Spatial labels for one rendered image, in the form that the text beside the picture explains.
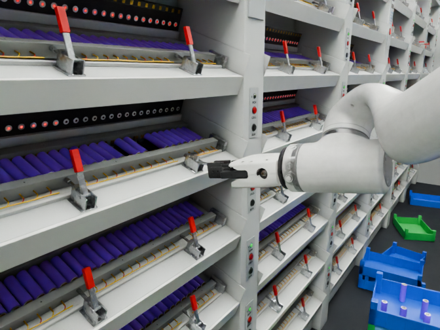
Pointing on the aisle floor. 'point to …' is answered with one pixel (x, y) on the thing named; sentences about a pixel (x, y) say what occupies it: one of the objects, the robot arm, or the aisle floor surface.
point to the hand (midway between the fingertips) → (219, 169)
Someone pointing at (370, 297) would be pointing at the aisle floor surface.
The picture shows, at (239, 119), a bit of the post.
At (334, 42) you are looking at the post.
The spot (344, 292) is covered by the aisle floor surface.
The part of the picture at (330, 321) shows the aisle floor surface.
